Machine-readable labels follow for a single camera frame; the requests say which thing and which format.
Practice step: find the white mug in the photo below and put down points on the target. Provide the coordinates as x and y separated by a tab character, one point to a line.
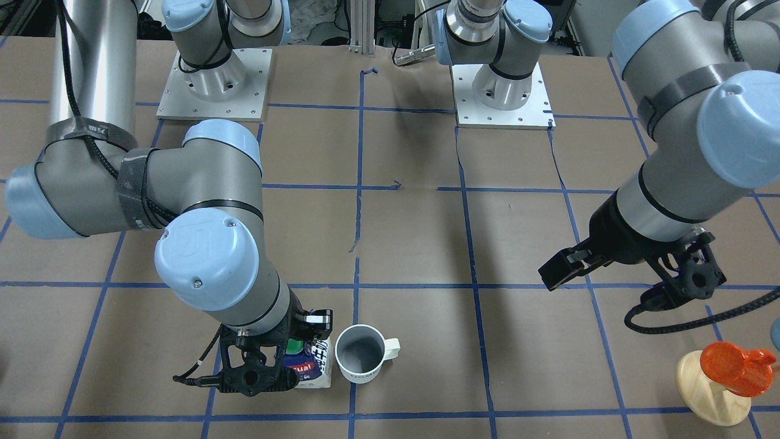
361	351

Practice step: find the blue white milk carton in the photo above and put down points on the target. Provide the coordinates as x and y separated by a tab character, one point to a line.
312	362

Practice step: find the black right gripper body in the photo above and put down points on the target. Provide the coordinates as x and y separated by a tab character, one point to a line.
296	319

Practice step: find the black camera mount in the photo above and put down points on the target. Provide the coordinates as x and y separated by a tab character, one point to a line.
687	270
262	369

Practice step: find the wooden mug stand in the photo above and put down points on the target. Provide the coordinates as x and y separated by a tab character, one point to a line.
709	400

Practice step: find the orange mug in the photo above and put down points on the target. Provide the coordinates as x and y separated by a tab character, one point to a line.
746	373

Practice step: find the blue mug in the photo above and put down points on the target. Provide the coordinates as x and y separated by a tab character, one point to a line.
775	334

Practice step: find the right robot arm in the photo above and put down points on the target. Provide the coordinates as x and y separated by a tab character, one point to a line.
205	195

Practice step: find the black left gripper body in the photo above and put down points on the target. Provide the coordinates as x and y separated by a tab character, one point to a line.
615	233

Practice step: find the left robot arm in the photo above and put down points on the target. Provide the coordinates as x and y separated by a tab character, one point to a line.
704	76

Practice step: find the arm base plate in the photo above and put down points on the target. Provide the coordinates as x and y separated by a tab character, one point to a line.
234	91
485	100

